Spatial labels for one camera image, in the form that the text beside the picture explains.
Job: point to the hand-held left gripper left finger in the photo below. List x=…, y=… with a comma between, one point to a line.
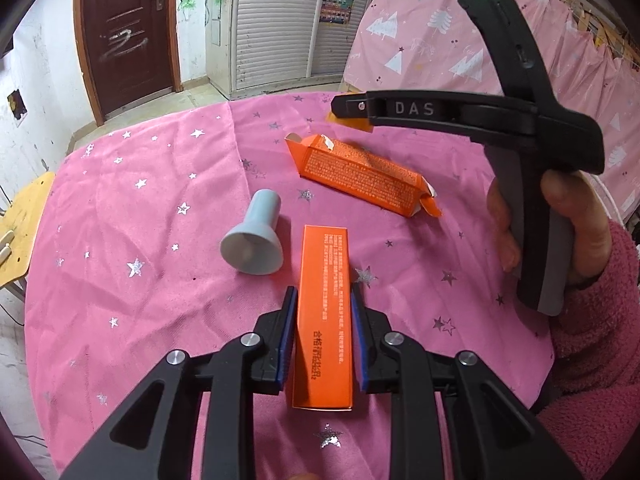
x=287, y=340

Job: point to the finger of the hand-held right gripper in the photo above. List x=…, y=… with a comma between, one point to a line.
x=350, y=107

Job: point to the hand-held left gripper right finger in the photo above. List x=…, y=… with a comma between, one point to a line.
x=359, y=340

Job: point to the orange paper scrap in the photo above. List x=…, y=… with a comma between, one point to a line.
x=350, y=124

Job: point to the orange cardboard box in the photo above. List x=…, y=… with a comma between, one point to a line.
x=360, y=175
x=322, y=310

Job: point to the person's right forearm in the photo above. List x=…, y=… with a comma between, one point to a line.
x=595, y=350

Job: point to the person's right hand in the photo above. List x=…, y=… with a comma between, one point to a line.
x=587, y=230

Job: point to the opened orange cardboard box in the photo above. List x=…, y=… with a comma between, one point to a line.
x=360, y=175

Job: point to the pink tree-print curtain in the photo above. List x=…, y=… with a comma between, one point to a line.
x=415, y=35

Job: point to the grey-blue funnel-shaped cap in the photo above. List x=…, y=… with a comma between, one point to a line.
x=255, y=240

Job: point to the white louvered wardrobe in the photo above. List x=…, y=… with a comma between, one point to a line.
x=270, y=35

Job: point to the pink star-print tablecloth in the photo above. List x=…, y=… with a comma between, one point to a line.
x=150, y=210

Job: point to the dark brown door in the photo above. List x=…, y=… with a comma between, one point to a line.
x=125, y=60

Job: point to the yellow wooden chair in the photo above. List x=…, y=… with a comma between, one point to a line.
x=25, y=220

